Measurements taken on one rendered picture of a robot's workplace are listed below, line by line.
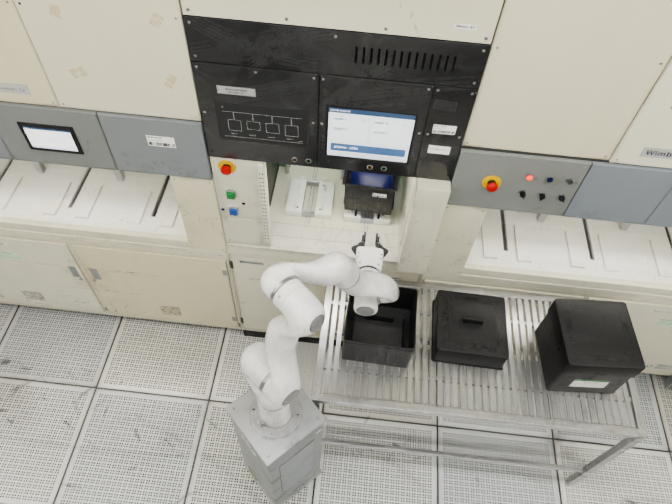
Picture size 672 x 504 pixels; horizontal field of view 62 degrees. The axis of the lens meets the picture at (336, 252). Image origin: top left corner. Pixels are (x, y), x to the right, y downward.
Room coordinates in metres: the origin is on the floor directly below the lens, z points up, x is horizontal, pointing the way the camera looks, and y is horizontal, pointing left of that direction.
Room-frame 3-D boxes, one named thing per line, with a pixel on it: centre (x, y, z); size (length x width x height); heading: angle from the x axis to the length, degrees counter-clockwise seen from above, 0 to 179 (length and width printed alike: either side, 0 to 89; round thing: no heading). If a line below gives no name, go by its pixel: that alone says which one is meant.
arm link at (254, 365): (0.77, 0.21, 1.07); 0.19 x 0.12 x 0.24; 45
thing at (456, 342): (1.15, -0.58, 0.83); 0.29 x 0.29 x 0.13; 87
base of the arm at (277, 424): (0.74, 0.18, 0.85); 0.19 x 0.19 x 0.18
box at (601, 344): (1.06, -1.02, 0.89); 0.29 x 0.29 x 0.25; 2
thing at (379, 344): (1.12, -0.20, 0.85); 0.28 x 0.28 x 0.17; 86
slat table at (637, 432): (1.09, -0.61, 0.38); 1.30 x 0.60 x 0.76; 88
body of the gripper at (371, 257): (1.18, -0.12, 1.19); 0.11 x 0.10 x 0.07; 178
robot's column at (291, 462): (0.74, 0.18, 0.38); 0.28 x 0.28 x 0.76; 43
